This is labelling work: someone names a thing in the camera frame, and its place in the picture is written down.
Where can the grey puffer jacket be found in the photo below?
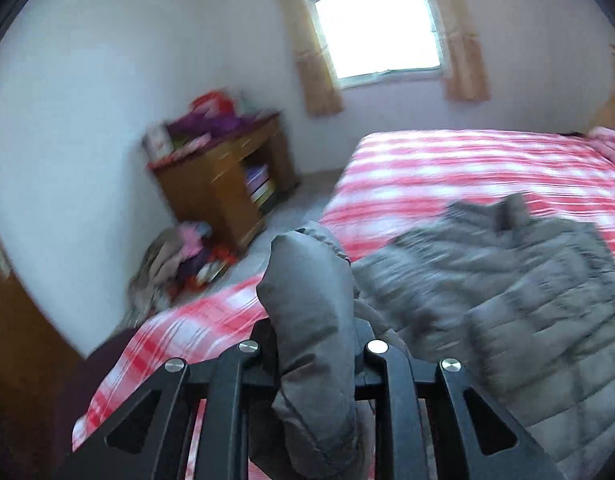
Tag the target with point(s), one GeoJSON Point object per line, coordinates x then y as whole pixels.
{"type": "Point", "coordinates": [512, 285]}

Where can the pink pillow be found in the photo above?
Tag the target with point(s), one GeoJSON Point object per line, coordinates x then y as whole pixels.
{"type": "Point", "coordinates": [612, 145]}

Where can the purple cloth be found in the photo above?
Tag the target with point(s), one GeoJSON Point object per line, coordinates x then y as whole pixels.
{"type": "Point", "coordinates": [217, 124]}

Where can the stack of books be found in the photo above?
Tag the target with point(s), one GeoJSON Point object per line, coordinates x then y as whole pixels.
{"type": "Point", "coordinates": [260, 185]}

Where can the window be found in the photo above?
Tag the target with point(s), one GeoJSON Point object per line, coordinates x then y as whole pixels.
{"type": "Point", "coordinates": [377, 25]}

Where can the dark maroon cloth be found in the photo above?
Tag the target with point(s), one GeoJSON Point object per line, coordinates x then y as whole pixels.
{"type": "Point", "coordinates": [92, 385]}

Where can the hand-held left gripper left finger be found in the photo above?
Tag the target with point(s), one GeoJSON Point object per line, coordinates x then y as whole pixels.
{"type": "Point", "coordinates": [237, 385]}

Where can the wooden desk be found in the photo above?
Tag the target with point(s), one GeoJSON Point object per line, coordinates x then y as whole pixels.
{"type": "Point", "coordinates": [202, 190]}

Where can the white box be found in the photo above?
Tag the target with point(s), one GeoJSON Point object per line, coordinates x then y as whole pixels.
{"type": "Point", "coordinates": [158, 142]}

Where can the red plaid bed blanket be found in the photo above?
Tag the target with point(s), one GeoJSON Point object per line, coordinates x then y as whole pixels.
{"type": "Point", "coordinates": [437, 170]}

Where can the pile of clothes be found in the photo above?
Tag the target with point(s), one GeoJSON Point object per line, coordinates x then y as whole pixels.
{"type": "Point", "coordinates": [177, 265]}

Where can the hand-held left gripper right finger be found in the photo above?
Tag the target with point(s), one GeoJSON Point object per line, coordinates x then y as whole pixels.
{"type": "Point", "coordinates": [387, 385]}

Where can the wooden door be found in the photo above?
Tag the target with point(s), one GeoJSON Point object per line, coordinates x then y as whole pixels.
{"type": "Point", "coordinates": [17, 360]}

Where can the red bag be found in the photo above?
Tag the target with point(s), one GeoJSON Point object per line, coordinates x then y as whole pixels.
{"type": "Point", "coordinates": [212, 104]}

